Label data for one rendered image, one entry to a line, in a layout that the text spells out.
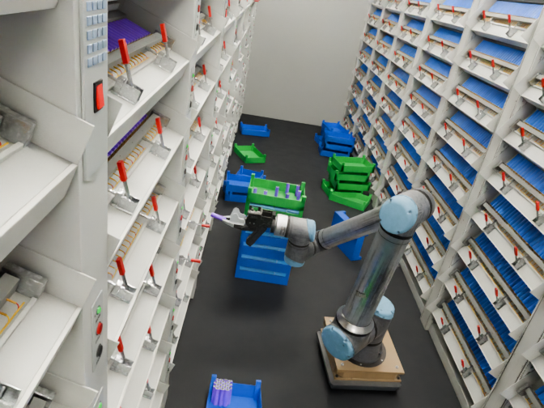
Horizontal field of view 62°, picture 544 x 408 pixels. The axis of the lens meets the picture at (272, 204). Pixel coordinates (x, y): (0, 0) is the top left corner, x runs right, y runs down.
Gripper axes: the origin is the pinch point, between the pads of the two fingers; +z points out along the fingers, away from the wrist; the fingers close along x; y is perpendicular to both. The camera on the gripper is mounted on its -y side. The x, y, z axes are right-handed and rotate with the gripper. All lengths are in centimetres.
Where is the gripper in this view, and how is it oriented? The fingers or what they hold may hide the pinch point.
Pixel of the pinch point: (225, 220)
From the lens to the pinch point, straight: 185.2
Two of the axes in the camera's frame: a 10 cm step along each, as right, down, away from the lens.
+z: -9.8, -1.7, -0.6
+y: 1.8, -8.8, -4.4
